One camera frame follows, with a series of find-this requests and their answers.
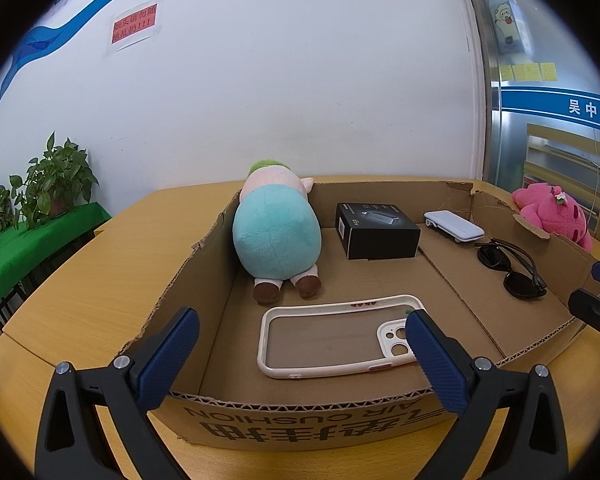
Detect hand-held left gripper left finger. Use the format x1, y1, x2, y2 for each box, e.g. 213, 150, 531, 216
34, 306, 201, 480

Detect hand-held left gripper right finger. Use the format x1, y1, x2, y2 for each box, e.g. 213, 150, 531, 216
405, 310, 571, 480

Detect cardboard box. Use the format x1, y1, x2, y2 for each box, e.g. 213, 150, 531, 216
120, 176, 600, 448

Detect black sunglasses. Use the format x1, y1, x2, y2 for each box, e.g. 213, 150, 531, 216
475, 239, 548, 300

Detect white phone case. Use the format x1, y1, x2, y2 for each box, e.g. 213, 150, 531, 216
257, 294, 427, 380

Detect black product box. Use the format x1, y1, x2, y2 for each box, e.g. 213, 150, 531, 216
336, 202, 422, 260

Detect white power bank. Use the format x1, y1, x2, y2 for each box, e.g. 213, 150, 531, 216
424, 210, 486, 245

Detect pink plush toy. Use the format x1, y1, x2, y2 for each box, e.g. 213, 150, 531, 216
511, 183, 593, 253

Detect wooden shelving unit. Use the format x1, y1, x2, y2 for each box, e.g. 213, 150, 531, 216
522, 122, 600, 211

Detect blue and pink plush doll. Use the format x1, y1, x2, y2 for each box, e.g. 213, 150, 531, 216
232, 159, 323, 306

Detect green cloth covered table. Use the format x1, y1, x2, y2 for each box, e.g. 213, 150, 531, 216
0, 202, 113, 318

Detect glass door with blue band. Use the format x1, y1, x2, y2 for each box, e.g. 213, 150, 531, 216
460, 0, 600, 211

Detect large potted plant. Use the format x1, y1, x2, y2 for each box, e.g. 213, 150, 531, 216
9, 132, 100, 231

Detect cartoon sheep poster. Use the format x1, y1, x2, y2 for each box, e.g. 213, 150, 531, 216
487, 0, 533, 56

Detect red wall notice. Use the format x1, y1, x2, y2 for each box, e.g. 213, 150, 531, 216
105, 2, 160, 56

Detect blue wave wall decal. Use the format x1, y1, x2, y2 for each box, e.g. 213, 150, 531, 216
0, 0, 406, 108

